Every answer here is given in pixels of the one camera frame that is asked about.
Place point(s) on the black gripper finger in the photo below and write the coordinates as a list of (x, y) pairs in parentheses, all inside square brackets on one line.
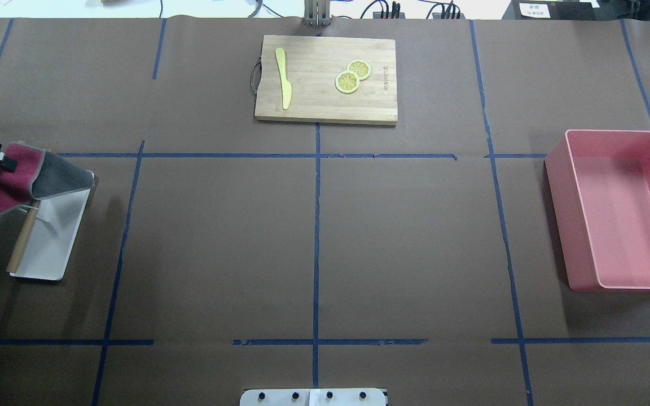
[(7, 164)]

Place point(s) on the pink and grey cleaning cloth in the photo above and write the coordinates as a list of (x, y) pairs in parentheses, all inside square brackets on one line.
[(39, 175)]

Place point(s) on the yellow plastic knife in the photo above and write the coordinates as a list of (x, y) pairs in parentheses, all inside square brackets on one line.
[(286, 86)]

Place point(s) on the bamboo cutting board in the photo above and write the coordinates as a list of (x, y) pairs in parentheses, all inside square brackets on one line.
[(312, 65)]

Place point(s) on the lemon slice near board edge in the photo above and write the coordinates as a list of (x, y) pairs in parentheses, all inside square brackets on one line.
[(362, 69)]

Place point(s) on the pink plastic bin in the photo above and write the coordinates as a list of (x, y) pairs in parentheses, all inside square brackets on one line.
[(600, 186)]

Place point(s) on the aluminium camera post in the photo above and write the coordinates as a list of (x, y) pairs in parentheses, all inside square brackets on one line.
[(317, 13)]

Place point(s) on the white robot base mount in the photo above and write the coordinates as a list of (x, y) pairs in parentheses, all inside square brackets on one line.
[(315, 396)]

